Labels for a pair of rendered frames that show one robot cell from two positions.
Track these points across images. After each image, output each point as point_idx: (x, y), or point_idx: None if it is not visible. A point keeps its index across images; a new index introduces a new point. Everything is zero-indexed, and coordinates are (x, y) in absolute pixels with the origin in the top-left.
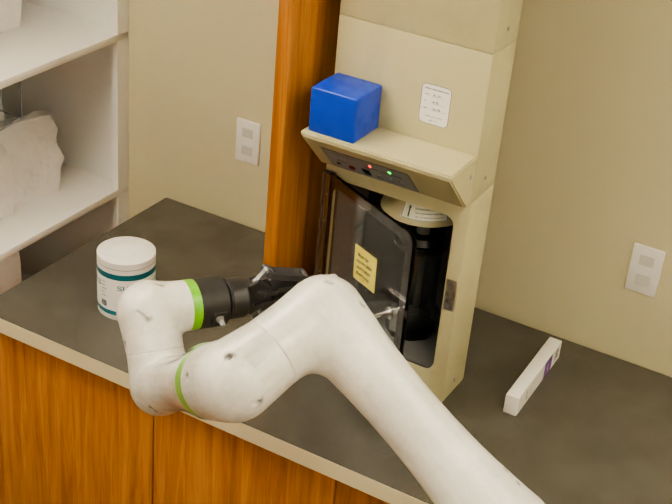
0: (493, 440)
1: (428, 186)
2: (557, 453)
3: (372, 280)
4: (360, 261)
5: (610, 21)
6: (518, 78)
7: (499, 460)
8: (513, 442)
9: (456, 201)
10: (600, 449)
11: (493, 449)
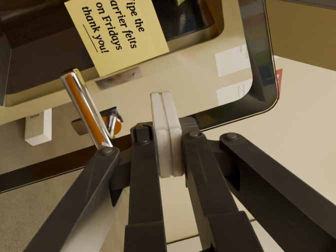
0: (28, 188)
1: (306, 29)
2: (62, 191)
3: (119, 60)
4: (119, 8)
5: None
6: None
7: (38, 218)
8: (39, 186)
9: (275, 50)
10: (75, 177)
11: (31, 203)
